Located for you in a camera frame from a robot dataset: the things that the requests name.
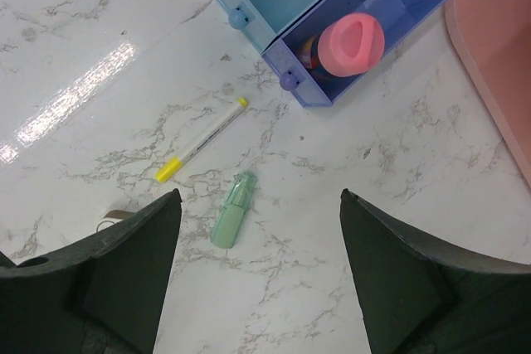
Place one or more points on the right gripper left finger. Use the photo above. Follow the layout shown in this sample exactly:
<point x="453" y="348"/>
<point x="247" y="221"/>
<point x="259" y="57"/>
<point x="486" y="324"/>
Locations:
<point x="101" y="294"/>

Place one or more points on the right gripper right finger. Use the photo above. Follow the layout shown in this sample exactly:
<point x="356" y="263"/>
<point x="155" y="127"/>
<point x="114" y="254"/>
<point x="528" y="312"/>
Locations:
<point x="421" y="294"/>

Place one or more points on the purple drawer bin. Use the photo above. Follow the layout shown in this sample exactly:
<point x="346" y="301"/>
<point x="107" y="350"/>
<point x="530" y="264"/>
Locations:
<point x="314" y="88"/>

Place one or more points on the pink cap glue bottle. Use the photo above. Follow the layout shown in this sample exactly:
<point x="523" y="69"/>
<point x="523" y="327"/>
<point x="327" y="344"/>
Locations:
<point x="350" y="46"/>

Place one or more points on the pink correction tape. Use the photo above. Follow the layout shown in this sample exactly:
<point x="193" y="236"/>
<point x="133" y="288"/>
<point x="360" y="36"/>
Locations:
<point x="113" y="217"/>

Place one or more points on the green highlighter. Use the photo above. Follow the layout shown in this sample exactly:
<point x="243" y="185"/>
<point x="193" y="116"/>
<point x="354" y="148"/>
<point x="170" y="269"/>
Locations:
<point x="233" y="213"/>

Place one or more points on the yellow cap white pen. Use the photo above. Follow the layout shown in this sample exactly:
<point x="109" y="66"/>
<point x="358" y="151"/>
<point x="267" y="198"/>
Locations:
<point x="198" y="143"/>

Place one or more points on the pink three tier shelf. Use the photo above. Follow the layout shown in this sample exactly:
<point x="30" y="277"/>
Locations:
<point x="492" y="39"/>

